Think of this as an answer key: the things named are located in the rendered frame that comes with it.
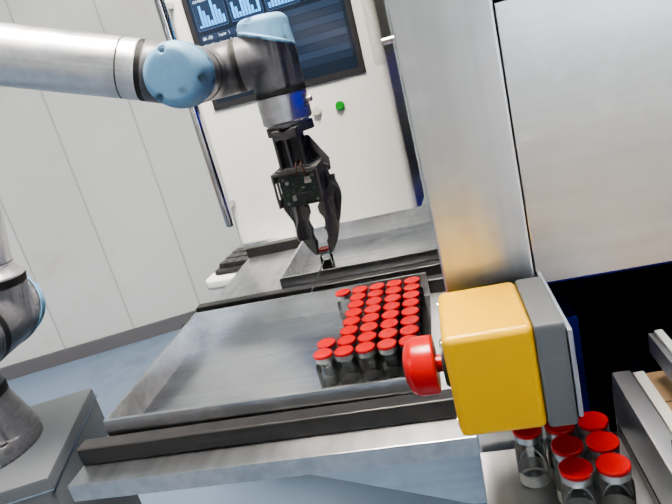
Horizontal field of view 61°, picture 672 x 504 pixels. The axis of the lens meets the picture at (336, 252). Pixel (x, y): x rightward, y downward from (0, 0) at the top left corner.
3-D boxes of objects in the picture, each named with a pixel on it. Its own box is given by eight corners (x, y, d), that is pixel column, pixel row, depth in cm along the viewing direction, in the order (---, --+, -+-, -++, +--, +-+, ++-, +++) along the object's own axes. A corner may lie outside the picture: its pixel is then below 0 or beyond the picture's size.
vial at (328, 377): (344, 383, 62) (334, 346, 60) (342, 395, 59) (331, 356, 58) (325, 386, 62) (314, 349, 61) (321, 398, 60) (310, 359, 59)
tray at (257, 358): (430, 295, 78) (425, 271, 77) (433, 408, 54) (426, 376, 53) (202, 334, 85) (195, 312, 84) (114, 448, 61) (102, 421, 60)
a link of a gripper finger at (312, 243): (294, 266, 90) (284, 209, 87) (301, 253, 95) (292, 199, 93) (314, 264, 89) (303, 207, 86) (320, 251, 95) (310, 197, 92)
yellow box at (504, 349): (554, 364, 42) (540, 274, 40) (580, 425, 35) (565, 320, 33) (450, 379, 43) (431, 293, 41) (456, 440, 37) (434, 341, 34)
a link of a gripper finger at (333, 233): (326, 261, 89) (307, 206, 86) (331, 249, 95) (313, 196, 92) (345, 256, 88) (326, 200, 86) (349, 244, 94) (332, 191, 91)
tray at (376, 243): (486, 211, 108) (483, 193, 107) (506, 259, 83) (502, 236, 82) (313, 245, 115) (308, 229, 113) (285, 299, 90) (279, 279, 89)
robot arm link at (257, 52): (234, 26, 85) (289, 11, 85) (254, 100, 89) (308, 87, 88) (225, 22, 78) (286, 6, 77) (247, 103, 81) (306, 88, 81)
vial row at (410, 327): (427, 307, 74) (420, 274, 73) (428, 383, 58) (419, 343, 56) (410, 310, 75) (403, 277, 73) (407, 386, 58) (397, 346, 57)
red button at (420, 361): (463, 370, 41) (453, 320, 40) (467, 402, 37) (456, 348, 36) (410, 377, 42) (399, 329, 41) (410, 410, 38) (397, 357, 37)
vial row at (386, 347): (410, 310, 75) (402, 277, 73) (406, 386, 58) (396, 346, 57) (393, 312, 75) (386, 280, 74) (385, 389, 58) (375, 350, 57)
